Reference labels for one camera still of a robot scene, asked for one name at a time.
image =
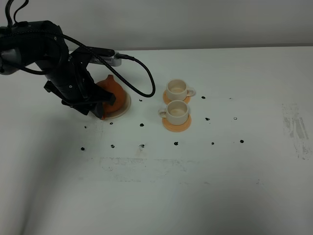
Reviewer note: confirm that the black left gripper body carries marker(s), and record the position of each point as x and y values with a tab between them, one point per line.
73	84

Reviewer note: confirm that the beige round teapot saucer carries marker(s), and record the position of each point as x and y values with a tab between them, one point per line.
110	114

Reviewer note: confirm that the white teacup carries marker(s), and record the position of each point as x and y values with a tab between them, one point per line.
176	112
178	90

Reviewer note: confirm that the far orange coaster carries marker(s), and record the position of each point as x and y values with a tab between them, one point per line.
167	100

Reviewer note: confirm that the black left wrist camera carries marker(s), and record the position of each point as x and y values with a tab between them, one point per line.
85	57

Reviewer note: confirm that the orange coaster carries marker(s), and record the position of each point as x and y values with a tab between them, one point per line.
177	128
167	100

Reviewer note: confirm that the near white teacup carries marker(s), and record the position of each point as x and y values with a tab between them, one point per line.
176	112

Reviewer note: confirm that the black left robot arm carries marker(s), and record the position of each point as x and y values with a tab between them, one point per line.
39	48

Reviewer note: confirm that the far white teacup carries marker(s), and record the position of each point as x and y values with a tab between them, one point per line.
178	90

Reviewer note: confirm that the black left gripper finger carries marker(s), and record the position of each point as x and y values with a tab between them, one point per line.
96	94
97	109

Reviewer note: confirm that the near orange coaster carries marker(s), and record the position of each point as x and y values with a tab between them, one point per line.
177	128

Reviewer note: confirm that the brown clay teapot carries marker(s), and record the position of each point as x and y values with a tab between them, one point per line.
110	85

